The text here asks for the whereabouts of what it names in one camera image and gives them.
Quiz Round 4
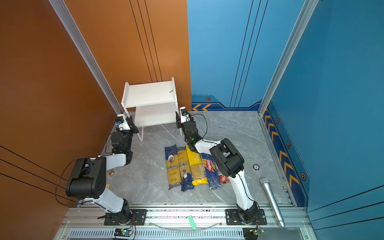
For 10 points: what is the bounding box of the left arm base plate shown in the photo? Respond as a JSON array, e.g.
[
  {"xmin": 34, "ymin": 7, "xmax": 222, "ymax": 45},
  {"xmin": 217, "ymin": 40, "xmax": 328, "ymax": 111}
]
[{"xmin": 100, "ymin": 209, "xmax": 147, "ymax": 226}]

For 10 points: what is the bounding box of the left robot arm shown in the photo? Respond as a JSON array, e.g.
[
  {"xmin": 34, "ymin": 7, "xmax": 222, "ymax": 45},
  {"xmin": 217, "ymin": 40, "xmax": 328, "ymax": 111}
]
[{"xmin": 66, "ymin": 114, "xmax": 139, "ymax": 225}]

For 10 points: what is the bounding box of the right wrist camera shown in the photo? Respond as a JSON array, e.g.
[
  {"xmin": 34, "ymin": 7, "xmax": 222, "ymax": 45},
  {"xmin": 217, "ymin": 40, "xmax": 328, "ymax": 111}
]
[{"xmin": 180, "ymin": 107, "xmax": 191, "ymax": 124}]

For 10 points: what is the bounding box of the aluminium front rail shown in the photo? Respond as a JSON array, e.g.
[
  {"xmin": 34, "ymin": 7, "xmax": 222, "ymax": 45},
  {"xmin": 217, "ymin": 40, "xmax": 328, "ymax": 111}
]
[{"xmin": 54, "ymin": 204, "xmax": 317, "ymax": 240}]

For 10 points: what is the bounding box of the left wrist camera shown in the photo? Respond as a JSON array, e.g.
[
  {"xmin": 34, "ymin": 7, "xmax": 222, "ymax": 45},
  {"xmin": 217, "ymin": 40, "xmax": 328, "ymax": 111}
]
[{"xmin": 115, "ymin": 114, "xmax": 131, "ymax": 132}]

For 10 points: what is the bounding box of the white two-tier shelf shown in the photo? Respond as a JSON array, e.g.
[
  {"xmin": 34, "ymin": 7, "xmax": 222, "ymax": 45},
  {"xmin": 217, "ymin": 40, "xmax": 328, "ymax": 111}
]
[{"xmin": 121, "ymin": 78, "xmax": 179, "ymax": 141}]

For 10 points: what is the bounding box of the red-ended spaghetti bag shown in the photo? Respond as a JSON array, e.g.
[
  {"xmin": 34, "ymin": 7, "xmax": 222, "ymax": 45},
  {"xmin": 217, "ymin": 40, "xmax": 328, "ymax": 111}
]
[{"xmin": 217, "ymin": 169, "xmax": 230, "ymax": 185}]

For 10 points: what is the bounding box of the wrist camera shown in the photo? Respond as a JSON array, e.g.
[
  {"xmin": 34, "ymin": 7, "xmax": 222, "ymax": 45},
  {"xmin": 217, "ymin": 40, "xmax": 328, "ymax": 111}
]
[
  {"xmin": 180, "ymin": 107, "xmax": 191, "ymax": 124},
  {"xmin": 115, "ymin": 114, "xmax": 131, "ymax": 132}
]

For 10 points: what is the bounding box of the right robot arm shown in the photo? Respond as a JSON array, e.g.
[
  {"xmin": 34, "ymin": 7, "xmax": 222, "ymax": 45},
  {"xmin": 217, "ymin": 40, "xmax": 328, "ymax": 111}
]
[{"xmin": 176, "ymin": 107, "xmax": 260, "ymax": 225}]

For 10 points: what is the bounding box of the blue Barilla spaghetti box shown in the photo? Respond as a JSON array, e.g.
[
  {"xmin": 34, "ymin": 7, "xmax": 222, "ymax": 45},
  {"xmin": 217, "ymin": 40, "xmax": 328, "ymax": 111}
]
[{"xmin": 201, "ymin": 154, "xmax": 221, "ymax": 190}]

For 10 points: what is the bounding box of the left green circuit board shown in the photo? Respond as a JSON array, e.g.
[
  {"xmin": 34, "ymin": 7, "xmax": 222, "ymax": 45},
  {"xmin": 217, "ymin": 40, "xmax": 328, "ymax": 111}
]
[{"xmin": 114, "ymin": 228, "xmax": 134, "ymax": 238}]

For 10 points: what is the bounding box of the yellow Pastatime spaghetti bag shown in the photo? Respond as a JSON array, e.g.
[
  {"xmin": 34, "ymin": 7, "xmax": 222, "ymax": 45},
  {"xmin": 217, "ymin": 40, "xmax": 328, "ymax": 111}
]
[{"xmin": 186, "ymin": 146, "xmax": 208, "ymax": 186}]

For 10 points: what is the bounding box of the green ridged plastic piece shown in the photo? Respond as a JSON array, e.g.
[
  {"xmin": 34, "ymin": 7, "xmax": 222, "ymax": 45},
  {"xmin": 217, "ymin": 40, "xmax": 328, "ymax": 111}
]
[{"xmin": 188, "ymin": 216, "xmax": 197, "ymax": 230}]

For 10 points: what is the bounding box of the silver metal cylinder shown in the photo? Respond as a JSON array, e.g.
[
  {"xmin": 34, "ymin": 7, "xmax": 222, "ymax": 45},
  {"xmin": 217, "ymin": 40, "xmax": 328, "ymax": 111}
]
[{"xmin": 260, "ymin": 178, "xmax": 286, "ymax": 228}]

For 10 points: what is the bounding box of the green circuit board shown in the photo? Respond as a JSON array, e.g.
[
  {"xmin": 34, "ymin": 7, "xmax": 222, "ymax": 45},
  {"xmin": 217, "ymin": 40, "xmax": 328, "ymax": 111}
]
[
  {"xmin": 243, "ymin": 228, "xmax": 265, "ymax": 240},
  {"xmin": 114, "ymin": 228, "xmax": 134, "ymax": 238}
]

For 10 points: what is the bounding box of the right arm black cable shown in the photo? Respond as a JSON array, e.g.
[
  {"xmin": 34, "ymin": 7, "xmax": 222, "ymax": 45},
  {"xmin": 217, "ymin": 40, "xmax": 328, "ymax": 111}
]
[{"xmin": 190, "ymin": 113, "xmax": 208, "ymax": 140}]

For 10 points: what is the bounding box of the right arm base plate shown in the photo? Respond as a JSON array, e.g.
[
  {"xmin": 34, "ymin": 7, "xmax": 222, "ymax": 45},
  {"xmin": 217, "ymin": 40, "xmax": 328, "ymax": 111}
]
[{"xmin": 225, "ymin": 209, "xmax": 268, "ymax": 226}]

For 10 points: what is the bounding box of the right green circuit board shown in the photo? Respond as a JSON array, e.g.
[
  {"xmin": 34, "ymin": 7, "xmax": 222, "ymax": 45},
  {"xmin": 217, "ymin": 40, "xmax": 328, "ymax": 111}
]
[{"xmin": 243, "ymin": 228, "xmax": 265, "ymax": 240}]

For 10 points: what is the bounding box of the Ankara spaghetti bag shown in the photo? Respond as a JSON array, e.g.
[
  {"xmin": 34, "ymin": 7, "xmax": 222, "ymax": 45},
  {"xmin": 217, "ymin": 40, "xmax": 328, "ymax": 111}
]
[
  {"xmin": 178, "ymin": 146, "xmax": 194, "ymax": 192},
  {"xmin": 165, "ymin": 145, "xmax": 182, "ymax": 190}
]

